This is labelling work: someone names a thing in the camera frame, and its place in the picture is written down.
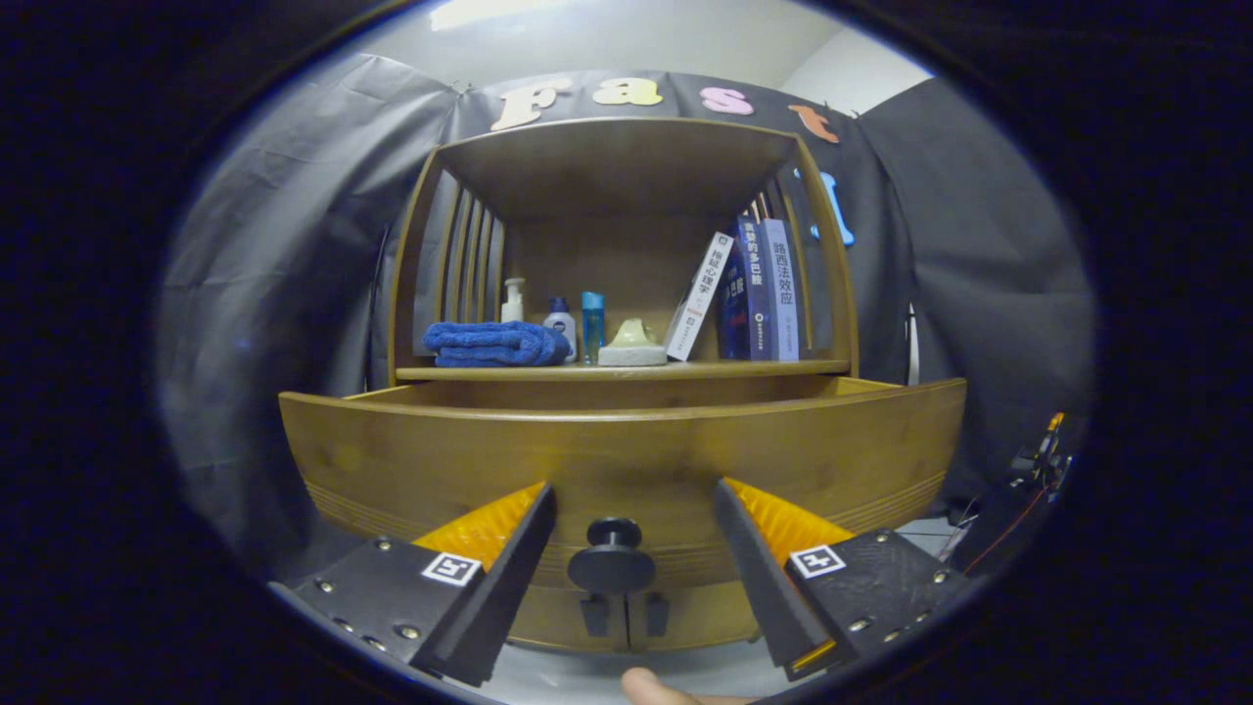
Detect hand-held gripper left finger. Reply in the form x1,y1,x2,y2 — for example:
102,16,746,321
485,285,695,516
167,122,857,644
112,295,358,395
269,482,559,688

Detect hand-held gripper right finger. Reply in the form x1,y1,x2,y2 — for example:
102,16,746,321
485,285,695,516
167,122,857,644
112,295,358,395
713,478,970,682

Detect wooden cabinet door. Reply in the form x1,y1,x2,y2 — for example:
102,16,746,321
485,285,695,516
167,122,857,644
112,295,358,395
626,580,769,649
509,586,627,654

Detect wooden countertop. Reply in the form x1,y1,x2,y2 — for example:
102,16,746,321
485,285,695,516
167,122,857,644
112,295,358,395
394,358,853,383

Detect wooden cabinet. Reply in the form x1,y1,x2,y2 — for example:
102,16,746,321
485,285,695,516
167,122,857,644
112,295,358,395
279,117,968,655

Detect blue folded towel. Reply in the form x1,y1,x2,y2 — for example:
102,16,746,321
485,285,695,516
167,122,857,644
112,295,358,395
422,320,572,368

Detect white bottle with blue cap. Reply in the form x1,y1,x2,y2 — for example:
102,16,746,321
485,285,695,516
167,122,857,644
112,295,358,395
543,297,578,361

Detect clear blue bottle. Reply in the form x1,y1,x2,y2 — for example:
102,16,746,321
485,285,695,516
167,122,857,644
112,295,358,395
580,291,606,365

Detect cream lidded teacup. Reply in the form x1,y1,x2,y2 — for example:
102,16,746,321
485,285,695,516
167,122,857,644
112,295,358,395
609,317,665,352

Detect dark blue book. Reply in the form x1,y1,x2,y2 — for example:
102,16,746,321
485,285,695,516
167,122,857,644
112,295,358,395
718,217,774,361

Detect white book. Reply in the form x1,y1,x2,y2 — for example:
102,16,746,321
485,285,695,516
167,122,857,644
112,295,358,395
665,231,735,362

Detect pale blue book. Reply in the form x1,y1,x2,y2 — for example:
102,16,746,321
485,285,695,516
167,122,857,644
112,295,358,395
762,217,801,361

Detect black device with orange clip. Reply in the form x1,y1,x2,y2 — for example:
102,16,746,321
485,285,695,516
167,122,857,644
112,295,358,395
1008,411,1073,491

